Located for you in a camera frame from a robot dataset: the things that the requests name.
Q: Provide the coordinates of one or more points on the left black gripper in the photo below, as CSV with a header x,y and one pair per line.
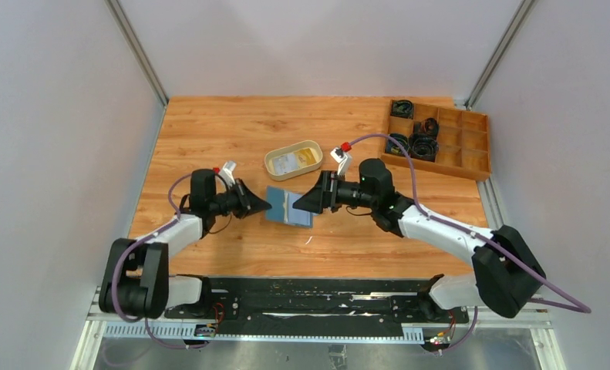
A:
x,y
248,203

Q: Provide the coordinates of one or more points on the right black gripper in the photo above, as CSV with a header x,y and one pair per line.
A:
x,y
323,196

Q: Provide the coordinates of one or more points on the blue leather card holder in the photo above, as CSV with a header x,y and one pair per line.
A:
x,y
282,209

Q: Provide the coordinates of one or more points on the gold yellow credit card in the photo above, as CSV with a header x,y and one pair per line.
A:
x,y
305,157

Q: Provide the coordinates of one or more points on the white VIP credit card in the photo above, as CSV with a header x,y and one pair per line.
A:
x,y
284,164

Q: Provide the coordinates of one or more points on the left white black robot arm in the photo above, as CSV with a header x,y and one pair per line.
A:
x,y
137,283

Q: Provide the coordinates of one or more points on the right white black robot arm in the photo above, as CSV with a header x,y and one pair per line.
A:
x,y
506,274

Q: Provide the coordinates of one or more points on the cream oval tray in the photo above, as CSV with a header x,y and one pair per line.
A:
x,y
291,149

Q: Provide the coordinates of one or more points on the rolled dark belt left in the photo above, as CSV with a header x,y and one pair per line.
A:
x,y
397,144

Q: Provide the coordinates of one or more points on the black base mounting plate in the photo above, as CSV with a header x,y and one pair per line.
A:
x,y
308,309

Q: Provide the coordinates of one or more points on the rolled black belt large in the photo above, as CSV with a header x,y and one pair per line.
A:
x,y
423,147

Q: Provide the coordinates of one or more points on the rolled black belt top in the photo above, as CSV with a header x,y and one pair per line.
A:
x,y
402,109

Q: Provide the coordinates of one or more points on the rolled black belt middle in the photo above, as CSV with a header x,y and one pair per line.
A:
x,y
429,127

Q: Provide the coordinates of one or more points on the wooden compartment organizer box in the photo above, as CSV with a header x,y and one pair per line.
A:
x,y
464,141

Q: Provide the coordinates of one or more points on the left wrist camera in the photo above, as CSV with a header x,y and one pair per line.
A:
x,y
225,173

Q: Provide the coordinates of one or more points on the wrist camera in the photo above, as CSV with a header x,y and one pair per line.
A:
x,y
225,173
341,155

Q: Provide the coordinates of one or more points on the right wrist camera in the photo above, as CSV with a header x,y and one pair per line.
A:
x,y
341,155

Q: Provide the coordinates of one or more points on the aluminium rail frame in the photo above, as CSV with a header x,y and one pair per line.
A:
x,y
485,341

